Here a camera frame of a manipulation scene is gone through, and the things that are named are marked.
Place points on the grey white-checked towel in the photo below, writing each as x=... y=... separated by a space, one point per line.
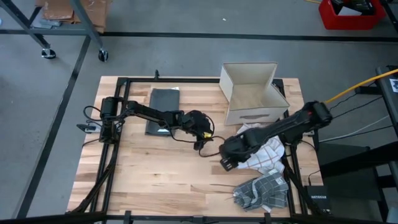
x=264 y=193

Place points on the white paper tag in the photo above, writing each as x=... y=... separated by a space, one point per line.
x=394 y=85

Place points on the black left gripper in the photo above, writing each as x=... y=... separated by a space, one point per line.
x=196 y=123

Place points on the black network switch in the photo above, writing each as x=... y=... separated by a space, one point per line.
x=318 y=199

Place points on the black floor stand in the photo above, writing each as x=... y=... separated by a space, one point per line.
x=348 y=168

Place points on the small black mount bracket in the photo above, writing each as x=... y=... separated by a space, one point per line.
x=87 y=127

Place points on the beige fabric storage box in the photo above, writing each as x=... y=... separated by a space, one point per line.
x=248 y=96

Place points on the grey metal cart frame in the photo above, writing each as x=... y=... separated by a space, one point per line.
x=85 y=21

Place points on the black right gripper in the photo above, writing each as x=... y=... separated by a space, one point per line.
x=237 y=149

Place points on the small black clamp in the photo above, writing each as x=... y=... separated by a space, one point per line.
x=156 y=74

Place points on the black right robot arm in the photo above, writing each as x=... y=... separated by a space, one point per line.
x=289 y=124

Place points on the brown cardboard sheet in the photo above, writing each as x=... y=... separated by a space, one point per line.
x=59 y=11

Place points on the black power strip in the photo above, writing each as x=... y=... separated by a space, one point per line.
x=367 y=90

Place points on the black caster wheel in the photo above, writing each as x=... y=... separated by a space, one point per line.
x=103 y=55
x=48 y=53

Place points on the white red-checked towel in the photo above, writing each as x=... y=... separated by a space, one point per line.
x=267 y=155

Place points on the black equipment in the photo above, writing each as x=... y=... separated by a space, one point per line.
x=357 y=5

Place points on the black rig beam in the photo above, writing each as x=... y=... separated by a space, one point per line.
x=186 y=219

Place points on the red plastic bin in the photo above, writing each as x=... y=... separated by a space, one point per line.
x=351 y=23

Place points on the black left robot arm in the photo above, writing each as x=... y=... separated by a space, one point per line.
x=146 y=112

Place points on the black aluminium table frame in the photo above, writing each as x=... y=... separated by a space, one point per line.
x=174 y=80

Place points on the black side desk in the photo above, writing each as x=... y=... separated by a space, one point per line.
x=388 y=105

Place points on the plain dark grey towel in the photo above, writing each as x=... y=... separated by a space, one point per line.
x=163 y=105

